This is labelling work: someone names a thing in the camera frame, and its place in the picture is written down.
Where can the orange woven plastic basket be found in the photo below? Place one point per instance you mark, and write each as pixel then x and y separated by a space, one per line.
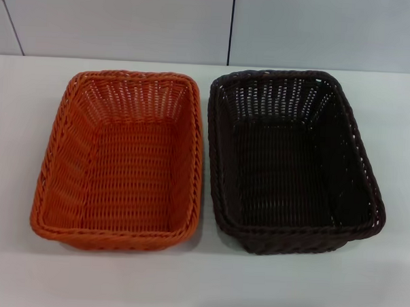
pixel 129 177

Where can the dark brown woven plastic basket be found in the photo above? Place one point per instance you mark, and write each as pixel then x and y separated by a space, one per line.
pixel 285 177

